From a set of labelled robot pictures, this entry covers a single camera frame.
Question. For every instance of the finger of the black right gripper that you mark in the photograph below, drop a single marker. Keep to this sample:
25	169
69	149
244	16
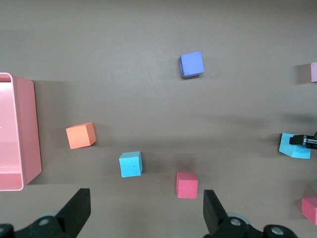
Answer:
297	140

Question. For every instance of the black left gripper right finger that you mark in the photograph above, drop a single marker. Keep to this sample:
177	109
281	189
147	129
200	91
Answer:
215	215

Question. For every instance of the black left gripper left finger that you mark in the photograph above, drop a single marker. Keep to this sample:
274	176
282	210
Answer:
71	213

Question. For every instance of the pink foam block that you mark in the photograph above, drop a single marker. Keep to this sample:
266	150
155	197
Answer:
314	72

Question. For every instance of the purple foam block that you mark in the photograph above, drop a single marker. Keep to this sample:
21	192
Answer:
192	64

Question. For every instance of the orange foam block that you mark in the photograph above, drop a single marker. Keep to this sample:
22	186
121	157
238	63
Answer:
80	136

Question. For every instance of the red foam block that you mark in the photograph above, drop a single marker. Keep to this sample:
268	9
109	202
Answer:
187	186
310	209

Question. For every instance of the pink plastic bin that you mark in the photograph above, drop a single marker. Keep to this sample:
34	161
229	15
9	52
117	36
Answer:
22	129

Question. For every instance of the light blue foam block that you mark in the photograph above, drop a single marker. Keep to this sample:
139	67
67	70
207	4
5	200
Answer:
131	164
298	153

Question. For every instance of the brown table cover sheet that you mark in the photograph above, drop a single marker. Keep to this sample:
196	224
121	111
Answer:
148	99

